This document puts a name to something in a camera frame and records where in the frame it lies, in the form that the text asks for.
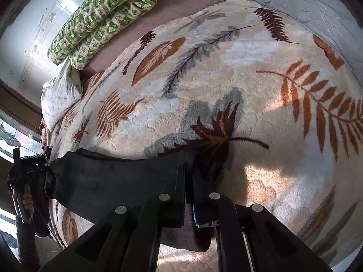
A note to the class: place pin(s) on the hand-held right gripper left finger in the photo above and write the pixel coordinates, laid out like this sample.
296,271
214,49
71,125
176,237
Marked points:
175,204

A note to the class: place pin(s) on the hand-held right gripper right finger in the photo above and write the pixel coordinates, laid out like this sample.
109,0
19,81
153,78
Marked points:
202,204

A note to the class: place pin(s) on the dark pants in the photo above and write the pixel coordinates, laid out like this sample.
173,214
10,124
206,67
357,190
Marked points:
113,181

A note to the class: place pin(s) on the person's left forearm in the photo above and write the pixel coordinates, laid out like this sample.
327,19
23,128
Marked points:
27,246

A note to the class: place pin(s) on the person's left hand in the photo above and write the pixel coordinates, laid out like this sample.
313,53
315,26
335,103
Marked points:
28,202

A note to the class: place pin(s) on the stained-glass wooden door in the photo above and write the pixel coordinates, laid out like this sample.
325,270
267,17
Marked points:
17,138

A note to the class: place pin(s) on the white pillow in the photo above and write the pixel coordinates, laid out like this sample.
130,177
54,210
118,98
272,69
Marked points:
59,96

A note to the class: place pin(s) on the leaf-print fleece blanket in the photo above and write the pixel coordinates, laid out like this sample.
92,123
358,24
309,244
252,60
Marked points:
227,62

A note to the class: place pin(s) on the green patterned folded quilt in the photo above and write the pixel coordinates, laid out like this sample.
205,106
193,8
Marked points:
107,14

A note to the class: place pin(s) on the pink bedsheet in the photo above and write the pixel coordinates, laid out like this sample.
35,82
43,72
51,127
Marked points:
158,8

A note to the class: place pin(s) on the grey quilt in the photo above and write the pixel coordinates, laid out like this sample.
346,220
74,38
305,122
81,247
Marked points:
297,0

